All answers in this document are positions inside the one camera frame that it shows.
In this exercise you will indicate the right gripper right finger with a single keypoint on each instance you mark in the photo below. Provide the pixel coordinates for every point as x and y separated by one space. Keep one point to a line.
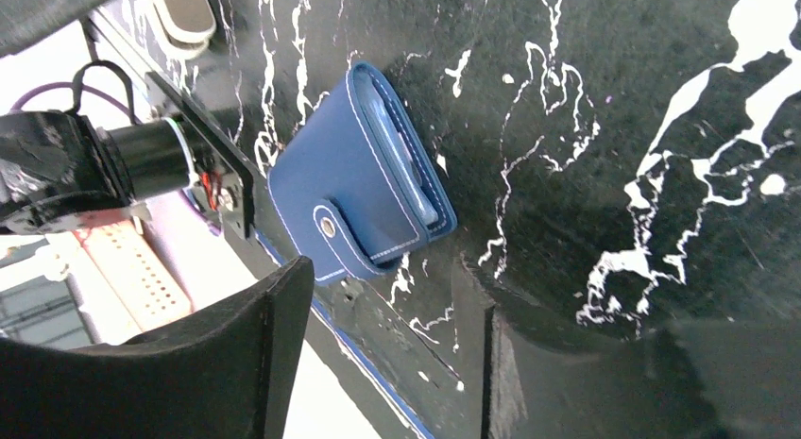
544 378

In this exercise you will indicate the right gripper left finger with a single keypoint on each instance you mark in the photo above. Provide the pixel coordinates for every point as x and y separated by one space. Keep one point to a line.
226 371

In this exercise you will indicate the blue leather card holder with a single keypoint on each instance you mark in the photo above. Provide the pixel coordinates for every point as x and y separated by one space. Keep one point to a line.
355 189

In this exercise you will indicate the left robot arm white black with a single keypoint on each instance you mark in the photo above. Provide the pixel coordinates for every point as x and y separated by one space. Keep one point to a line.
123 286

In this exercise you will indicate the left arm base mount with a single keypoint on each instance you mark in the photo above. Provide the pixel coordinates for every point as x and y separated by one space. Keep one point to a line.
60 173

